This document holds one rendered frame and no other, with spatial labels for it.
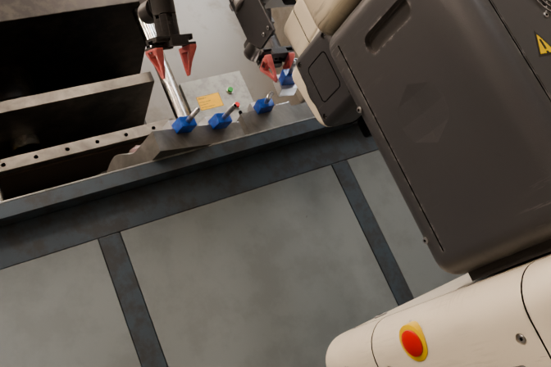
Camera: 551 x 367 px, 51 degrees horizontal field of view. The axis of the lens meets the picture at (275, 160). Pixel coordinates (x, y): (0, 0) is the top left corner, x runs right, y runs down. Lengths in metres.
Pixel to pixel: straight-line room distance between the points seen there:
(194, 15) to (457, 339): 5.29
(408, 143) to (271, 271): 0.72
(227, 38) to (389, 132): 5.06
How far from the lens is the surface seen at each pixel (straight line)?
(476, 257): 0.78
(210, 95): 2.62
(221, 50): 5.72
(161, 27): 1.47
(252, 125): 1.58
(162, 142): 1.38
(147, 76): 2.58
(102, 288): 1.35
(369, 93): 0.83
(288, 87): 1.69
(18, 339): 1.34
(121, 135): 2.40
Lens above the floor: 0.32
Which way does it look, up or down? 15 degrees up
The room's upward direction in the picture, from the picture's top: 24 degrees counter-clockwise
